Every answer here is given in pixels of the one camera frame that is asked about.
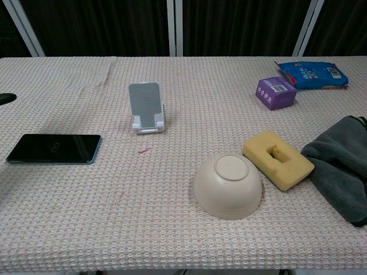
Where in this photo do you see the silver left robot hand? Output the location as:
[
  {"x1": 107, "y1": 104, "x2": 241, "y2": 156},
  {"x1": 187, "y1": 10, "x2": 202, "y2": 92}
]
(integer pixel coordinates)
[{"x1": 0, "y1": 93, "x2": 17, "y2": 106}]

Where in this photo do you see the black smartphone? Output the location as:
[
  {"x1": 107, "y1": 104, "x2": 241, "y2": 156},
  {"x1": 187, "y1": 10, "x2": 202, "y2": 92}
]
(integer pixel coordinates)
[{"x1": 5, "y1": 133, "x2": 102, "y2": 165}]

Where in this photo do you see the white phone stand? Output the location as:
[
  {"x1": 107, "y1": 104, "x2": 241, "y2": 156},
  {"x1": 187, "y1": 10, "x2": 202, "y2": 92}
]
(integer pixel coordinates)
[{"x1": 127, "y1": 81, "x2": 166, "y2": 135}]

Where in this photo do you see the black pleated curtain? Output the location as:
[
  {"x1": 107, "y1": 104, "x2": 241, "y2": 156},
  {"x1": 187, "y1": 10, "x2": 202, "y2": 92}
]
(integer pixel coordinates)
[
  {"x1": 19, "y1": 0, "x2": 170, "y2": 57},
  {"x1": 182, "y1": 0, "x2": 313, "y2": 57},
  {"x1": 0, "y1": 0, "x2": 33, "y2": 58},
  {"x1": 303, "y1": 0, "x2": 367, "y2": 57}
]

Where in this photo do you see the beige waffle tablecloth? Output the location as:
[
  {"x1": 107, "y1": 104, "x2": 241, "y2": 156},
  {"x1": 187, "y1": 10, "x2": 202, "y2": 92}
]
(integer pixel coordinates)
[{"x1": 0, "y1": 56, "x2": 367, "y2": 272}]

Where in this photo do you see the beige upturned bowl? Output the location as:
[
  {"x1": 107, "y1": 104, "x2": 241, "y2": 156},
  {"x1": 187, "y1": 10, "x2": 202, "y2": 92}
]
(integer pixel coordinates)
[{"x1": 192, "y1": 153, "x2": 263, "y2": 221}]

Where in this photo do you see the yellow sponge with hole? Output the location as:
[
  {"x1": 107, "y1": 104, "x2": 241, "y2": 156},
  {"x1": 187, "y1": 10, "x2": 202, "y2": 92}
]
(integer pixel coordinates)
[{"x1": 242, "y1": 130, "x2": 315, "y2": 193}]

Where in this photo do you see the purple tissue packet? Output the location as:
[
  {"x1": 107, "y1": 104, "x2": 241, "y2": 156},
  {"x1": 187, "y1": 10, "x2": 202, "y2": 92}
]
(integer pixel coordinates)
[{"x1": 255, "y1": 76, "x2": 298, "y2": 111}]

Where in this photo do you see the blue snack bag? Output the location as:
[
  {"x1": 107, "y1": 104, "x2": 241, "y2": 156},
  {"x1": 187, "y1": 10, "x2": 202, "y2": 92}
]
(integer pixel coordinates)
[{"x1": 274, "y1": 61, "x2": 350, "y2": 91}]

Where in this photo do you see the grey microfibre cloth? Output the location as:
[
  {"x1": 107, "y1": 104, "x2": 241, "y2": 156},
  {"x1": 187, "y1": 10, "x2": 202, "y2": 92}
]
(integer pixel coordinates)
[{"x1": 300, "y1": 115, "x2": 367, "y2": 228}]

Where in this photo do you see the white frame post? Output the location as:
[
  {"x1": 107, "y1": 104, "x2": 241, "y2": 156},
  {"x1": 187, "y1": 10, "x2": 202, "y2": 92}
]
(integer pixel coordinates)
[
  {"x1": 2, "y1": 0, "x2": 45, "y2": 57},
  {"x1": 167, "y1": 0, "x2": 176, "y2": 57},
  {"x1": 292, "y1": 0, "x2": 325, "y2": 57},
  {"x1": 175, "y1": 0, "x2": 184, "y2": 57}
]

